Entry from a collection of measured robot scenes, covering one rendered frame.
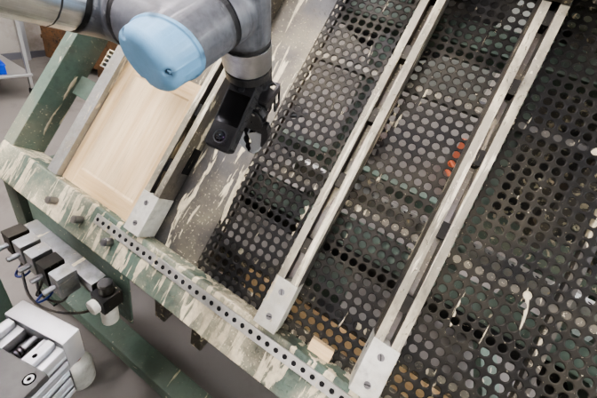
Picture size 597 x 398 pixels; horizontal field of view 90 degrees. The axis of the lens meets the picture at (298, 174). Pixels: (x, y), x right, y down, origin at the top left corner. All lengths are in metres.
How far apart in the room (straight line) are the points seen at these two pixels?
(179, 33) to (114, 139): 0.87
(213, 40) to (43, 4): 0.16
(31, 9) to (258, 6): 0.22
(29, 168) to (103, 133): 0.29
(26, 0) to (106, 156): 0.83
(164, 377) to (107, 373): 0.33
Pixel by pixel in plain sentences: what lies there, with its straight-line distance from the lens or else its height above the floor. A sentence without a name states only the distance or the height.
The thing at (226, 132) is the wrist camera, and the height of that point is 1.41.
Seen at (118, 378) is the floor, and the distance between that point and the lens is 1.79.
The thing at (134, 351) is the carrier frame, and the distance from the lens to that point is 1.63.
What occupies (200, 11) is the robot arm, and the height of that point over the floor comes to 1.58.
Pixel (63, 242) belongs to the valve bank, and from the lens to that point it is 1.28.
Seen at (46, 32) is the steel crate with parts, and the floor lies 0.41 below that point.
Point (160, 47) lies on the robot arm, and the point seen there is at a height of 1.54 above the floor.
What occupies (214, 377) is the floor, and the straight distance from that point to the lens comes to 1.76.
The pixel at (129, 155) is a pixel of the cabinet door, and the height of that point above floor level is 1.03.
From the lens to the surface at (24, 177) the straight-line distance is 1.39.
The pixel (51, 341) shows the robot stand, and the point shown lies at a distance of 0.76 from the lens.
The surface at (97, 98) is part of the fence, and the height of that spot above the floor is 1.14.
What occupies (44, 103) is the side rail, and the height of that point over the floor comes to 1.04.
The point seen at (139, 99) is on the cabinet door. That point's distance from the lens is 1.17.
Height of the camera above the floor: 1.62
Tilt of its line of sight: 31 degrees down
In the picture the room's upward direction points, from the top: 16 degrees clockwise
